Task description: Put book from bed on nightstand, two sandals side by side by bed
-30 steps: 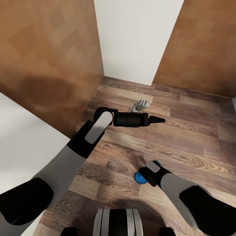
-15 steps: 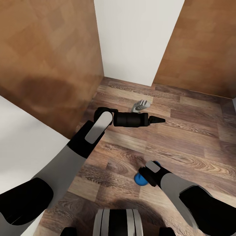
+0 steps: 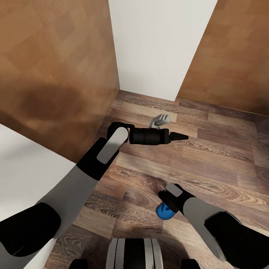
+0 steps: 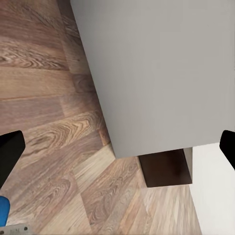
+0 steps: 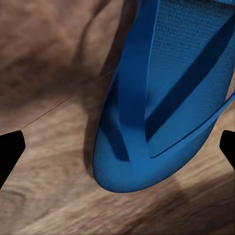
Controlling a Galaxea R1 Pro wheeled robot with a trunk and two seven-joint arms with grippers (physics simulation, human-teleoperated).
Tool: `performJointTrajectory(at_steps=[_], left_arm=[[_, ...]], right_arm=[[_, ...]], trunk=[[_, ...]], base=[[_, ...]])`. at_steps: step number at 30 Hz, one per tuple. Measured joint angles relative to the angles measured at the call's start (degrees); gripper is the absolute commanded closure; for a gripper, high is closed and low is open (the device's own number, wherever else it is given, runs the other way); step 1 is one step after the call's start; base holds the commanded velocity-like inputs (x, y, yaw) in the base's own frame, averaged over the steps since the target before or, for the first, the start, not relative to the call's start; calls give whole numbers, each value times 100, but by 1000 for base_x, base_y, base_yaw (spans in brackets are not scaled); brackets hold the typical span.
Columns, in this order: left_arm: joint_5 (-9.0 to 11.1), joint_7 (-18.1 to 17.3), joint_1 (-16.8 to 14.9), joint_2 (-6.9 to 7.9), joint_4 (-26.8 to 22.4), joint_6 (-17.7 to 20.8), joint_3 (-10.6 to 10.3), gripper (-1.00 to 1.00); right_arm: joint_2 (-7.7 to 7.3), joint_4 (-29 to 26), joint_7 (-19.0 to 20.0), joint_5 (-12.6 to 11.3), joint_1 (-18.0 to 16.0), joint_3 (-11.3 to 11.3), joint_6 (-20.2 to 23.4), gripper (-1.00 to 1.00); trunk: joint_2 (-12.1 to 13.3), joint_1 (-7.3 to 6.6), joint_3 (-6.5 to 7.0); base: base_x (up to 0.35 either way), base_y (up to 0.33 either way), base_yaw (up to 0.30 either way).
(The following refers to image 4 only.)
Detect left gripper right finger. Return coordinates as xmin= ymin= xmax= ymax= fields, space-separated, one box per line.
xmin=219 ymin=130 xmax=235 ymax=170

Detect sandal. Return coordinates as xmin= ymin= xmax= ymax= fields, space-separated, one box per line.
xmin=0 ymin=196 xmax=10 ymax=227

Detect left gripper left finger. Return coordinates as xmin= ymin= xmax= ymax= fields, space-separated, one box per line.
xmin=0 ymin=130 xmax=25 ymax=189

